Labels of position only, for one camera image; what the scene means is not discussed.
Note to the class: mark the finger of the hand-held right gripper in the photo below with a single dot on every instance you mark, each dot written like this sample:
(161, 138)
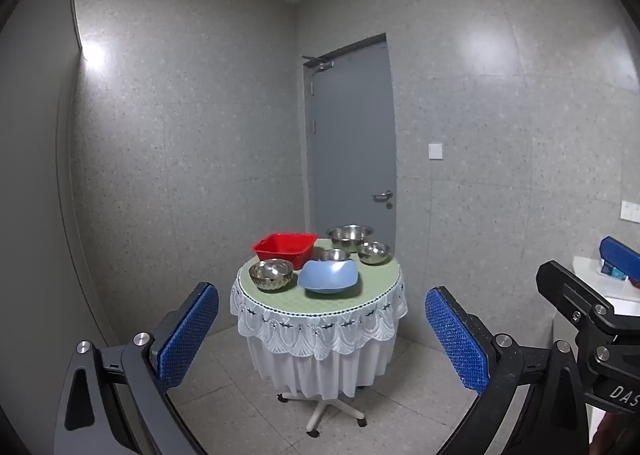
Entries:
(570, 290)
(622, 257)

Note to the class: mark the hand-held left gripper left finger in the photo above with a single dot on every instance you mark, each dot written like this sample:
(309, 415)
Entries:
(189, 335)

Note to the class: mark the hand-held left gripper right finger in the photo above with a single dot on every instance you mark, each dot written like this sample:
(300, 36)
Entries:
(455, 340)

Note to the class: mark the ribbed steel bowl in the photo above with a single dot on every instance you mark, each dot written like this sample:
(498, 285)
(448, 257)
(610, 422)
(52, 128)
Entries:
(271, 275)

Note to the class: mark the medium plain steel bowl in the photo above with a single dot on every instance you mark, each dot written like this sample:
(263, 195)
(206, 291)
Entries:
(373, 253)

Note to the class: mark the red plastic basin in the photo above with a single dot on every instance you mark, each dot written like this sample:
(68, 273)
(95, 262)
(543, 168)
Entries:
(280, 251)

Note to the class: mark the blue plastic bowl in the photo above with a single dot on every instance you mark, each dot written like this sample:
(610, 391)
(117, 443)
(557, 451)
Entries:
(327, 276)

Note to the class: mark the small steel bowl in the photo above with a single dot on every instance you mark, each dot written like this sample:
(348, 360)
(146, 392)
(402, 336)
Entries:
(334, 255)

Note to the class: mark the large steel bowl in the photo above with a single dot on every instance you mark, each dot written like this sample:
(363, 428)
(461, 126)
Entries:
(350, 235)

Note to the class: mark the green checked table mat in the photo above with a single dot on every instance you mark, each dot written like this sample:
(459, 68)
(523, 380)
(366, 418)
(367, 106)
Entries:
(360, 290)

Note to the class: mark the white table base with casters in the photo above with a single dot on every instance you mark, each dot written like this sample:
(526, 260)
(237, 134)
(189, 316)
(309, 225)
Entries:
(322, 412)

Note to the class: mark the grey door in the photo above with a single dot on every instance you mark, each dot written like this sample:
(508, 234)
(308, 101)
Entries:
(350, 145)

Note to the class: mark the door closer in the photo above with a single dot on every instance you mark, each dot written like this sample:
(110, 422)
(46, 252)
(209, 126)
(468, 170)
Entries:
(320, 62)

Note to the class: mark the white wall socket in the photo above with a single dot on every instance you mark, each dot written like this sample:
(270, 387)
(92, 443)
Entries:
(631, 211)

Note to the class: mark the white light switch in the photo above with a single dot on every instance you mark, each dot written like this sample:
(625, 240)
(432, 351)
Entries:
(435, 150)

